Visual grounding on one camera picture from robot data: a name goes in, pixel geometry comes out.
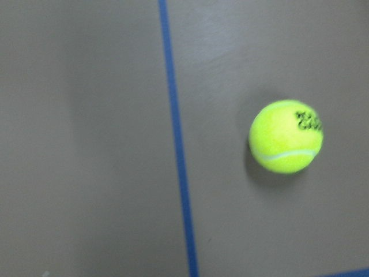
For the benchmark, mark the yellow tennis ball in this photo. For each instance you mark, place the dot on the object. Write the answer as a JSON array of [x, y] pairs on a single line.
[[286, 136]]

